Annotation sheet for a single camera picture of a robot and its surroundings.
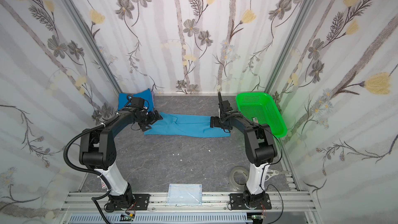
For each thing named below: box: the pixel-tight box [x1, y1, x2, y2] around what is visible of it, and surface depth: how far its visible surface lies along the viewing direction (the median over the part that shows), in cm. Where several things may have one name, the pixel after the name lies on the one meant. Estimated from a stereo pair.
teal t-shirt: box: [144, 112, 231, 138], surface depth 103 cm
